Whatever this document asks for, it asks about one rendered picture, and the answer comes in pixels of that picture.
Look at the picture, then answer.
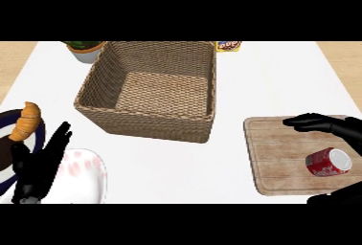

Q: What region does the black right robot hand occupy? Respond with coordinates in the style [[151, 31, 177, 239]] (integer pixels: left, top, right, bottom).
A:
[[281, 112, 362, 205]]

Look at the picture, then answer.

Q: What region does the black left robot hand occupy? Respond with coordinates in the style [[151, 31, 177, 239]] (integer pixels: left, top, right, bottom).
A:
[[10, 121, 74, 205]]

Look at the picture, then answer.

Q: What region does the red can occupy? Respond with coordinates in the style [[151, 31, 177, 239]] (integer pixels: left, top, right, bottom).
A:
[[304, 147, 353, 178]]

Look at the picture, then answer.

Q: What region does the wooden cutting board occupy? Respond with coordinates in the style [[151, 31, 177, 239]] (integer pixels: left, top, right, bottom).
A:
[[242, 115, 362, 196]]

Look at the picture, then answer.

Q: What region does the brown wicker basket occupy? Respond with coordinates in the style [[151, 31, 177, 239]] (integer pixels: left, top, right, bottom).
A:
[[74, 41, 217, 145]]

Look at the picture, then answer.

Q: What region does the dark blue rimmed plate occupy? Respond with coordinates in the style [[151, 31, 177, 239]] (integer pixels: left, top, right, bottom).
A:
[[0, 108, 47, 196]]

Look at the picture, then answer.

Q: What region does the white plate with pink spots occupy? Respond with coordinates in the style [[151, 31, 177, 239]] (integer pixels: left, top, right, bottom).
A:
[[0, 147, 109, 205]]

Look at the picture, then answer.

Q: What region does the golden croissant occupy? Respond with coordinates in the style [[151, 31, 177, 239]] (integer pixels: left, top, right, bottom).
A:
[[7, 101, 43, 143]]

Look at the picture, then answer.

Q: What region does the yellow box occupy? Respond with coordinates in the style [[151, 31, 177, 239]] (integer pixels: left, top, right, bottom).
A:
[[214, 40, 244, 53]]

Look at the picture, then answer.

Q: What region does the potted plant in grey pot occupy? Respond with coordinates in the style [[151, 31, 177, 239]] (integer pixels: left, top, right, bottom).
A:
[[60, 40, 108, 64]]

